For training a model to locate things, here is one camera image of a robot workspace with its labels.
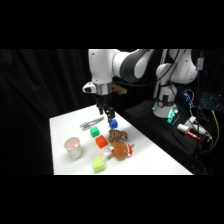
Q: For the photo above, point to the blue backlit keyboard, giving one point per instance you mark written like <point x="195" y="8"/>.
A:
<point x="210" y="100"/>

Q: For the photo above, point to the white paper cup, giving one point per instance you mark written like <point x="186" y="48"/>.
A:
<point x="74" y="148"/>

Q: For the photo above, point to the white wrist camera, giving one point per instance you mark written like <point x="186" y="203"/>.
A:
<point x="89" y="87"/>

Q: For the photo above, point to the striped tiger toy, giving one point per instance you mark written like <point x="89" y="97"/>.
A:
<point x="117" y="135"/>

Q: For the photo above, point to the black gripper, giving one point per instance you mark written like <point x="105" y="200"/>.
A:
<point x="102" y="99"/>

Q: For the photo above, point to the blue block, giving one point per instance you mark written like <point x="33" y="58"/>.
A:
<point x="113" y="124"/>

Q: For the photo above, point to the yellow tan wrist connector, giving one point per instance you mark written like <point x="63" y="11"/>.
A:
<point x="119" y="89"/>

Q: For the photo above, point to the dark green block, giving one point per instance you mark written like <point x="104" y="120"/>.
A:
<point x="95" y="131"/>

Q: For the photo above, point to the orange ball toy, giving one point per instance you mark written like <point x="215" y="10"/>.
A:
<point x="120" y="150"/>

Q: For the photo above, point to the red block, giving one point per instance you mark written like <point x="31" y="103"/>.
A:
<point x="101" y="142"/>

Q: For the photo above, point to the black robot stand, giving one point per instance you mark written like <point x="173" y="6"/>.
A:
<point x="150" y="126"/>

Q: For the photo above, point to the light green block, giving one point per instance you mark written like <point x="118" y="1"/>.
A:
<point x="98" y="164"/>

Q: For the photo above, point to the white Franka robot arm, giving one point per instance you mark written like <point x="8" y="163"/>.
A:
<point x="103" y="65"/>

